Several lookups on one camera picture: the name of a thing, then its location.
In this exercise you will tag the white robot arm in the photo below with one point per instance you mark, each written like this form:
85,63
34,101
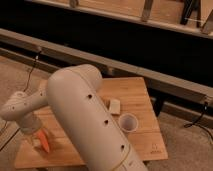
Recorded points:
71,93

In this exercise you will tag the wooden board table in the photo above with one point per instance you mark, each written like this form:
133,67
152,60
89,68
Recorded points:
132,93

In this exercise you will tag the white sponge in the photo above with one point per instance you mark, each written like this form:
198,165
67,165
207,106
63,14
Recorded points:
114,106

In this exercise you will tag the orange pepper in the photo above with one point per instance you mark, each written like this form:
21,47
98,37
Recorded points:
43,140

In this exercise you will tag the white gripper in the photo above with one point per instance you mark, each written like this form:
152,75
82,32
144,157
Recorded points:
29,124

